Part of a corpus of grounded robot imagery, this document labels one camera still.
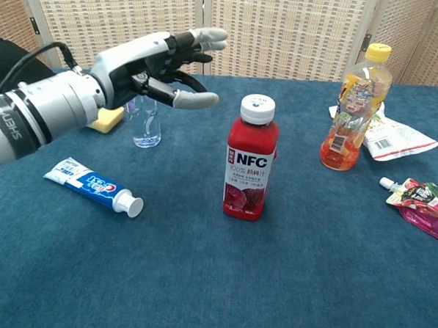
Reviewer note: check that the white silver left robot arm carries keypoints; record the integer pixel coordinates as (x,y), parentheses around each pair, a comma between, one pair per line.
(49,107)

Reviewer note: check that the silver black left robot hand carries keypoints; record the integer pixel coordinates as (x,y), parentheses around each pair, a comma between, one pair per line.
(113,70)

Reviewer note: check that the clear water bottle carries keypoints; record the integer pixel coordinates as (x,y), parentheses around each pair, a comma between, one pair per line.
(147,131)

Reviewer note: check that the woven bamboo folding screen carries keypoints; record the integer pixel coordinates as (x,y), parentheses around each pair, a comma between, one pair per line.
(292,32)

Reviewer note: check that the yellow sponge with blue patch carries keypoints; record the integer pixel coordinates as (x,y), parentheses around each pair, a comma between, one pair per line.
(107,123)

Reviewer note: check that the red spouted drink pouch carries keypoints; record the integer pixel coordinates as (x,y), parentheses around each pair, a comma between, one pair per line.
(426,208)

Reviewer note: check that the black baseball cap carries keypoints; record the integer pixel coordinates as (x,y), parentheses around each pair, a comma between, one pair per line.
(4,64)

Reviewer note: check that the blue table cloth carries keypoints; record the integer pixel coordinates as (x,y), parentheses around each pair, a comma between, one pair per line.
(257,276)

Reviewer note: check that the white snack bag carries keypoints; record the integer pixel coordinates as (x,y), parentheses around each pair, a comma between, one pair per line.
(396,142)

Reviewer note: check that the red NFC juice bottle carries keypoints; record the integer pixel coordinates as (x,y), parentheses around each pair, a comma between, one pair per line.
(250,165)

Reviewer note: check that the white blue toothpaste tube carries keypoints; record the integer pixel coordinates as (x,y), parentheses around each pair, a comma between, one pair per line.
(89,184)

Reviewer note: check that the orange tea bottle yellow cap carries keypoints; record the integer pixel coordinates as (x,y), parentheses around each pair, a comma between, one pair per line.
(353,116)

